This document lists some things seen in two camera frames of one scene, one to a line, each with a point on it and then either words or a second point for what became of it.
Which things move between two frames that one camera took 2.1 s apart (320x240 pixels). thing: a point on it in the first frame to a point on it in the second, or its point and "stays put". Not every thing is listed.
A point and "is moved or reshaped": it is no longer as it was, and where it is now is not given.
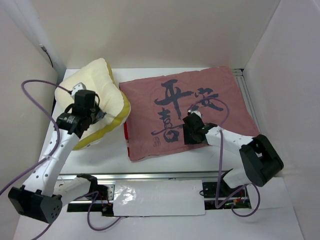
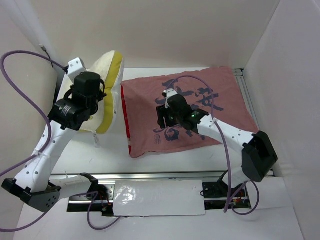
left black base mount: [100, 192] stays put
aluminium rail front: [145, 176] stays put
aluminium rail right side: [239, 76] stays put
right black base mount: [219, 195] stays put
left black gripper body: [96, 114] to [94, 105]
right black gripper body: [188, 135] to [171, 119]
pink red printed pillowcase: [159, 107] stays put
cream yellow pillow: [96, 75] is moved or reshaped
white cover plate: [159, 197] stays put
